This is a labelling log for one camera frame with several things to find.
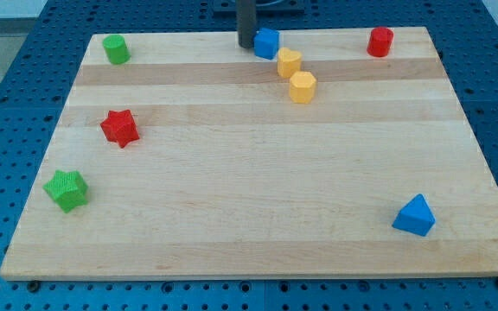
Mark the wooden board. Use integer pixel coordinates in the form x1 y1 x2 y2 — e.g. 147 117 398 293
0 27 498 281

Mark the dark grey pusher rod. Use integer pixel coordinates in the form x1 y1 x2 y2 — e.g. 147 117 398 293
235 0 257 49

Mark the yellow hexagon block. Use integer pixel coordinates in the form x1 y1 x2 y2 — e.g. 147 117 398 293
289 71 317 104

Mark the blue cube block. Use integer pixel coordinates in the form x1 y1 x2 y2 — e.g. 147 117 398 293
253 28 280 60

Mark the green cylinder block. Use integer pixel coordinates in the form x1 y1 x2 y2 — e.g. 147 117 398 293
102 34 131 65

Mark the red star block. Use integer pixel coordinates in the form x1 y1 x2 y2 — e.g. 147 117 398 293
100 110 140 148

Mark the red cylinder block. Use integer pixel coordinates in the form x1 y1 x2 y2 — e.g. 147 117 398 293
367 27 394 57

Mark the blue triangle block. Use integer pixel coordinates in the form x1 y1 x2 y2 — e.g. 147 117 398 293
392 194 436 237

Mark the yellow heart block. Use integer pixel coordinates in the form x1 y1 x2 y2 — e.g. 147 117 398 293
277 48 303 79

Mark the green star block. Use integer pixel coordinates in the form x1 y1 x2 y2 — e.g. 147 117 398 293
42 170 88 213

